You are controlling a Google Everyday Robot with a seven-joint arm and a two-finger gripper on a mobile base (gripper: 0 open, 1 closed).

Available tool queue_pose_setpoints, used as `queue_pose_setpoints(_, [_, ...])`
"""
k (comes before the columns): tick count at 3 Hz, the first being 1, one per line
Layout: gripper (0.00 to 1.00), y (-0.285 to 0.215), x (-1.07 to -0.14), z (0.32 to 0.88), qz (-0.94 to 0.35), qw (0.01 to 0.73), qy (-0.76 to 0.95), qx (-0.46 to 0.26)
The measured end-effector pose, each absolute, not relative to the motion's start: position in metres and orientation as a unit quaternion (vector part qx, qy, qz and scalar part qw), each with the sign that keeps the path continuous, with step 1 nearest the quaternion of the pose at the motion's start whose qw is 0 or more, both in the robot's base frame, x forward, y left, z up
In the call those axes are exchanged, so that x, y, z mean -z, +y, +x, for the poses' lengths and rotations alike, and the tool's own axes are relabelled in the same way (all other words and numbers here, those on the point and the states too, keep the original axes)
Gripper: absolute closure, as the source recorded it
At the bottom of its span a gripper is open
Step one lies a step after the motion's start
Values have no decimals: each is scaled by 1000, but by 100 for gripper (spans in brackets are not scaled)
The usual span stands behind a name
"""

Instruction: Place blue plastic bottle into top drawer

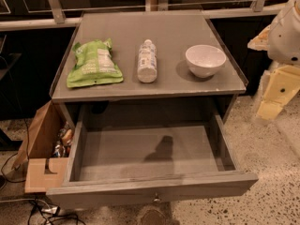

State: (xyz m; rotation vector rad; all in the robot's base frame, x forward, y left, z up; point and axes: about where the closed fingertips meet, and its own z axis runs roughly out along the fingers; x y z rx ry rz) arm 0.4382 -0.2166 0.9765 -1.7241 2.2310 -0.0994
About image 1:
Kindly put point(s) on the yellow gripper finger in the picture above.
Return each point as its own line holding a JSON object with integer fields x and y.
{"x": 260, "y": 42}
{"x": 283, "y": 85}

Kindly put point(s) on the clear plastic water bottle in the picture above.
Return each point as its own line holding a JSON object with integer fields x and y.
{"x": 147, "y": 62}

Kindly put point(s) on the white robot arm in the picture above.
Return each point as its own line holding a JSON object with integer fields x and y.
{"x": 281, "y": 40}

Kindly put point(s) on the grey open top drawer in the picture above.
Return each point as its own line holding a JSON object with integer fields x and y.
{"x": 130, "y": 152}

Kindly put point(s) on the white ceramic bowl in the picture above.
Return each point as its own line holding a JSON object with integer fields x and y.
{"x": 205, "y": 61}

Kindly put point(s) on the grey wooden cabinet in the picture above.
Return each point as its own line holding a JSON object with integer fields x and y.
{"x": 173, "y": 32}

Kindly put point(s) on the green snack bag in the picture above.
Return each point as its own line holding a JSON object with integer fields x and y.
{"x": 94, "y": 65}

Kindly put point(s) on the items inside cardboard box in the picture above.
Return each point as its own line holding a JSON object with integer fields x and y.
{"x": 62, "y": 146}

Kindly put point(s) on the brown cardboard box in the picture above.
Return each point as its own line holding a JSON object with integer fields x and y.
{"x": 43, "y": 170}

